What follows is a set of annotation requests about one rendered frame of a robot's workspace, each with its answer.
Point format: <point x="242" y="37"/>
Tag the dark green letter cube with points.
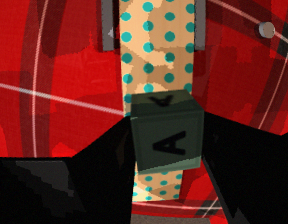
<point x="167" y="129"/>

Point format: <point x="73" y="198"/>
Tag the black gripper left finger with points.
<point x="93" y="187"/>

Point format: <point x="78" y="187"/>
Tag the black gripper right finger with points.
<point x="249" y="169"/>

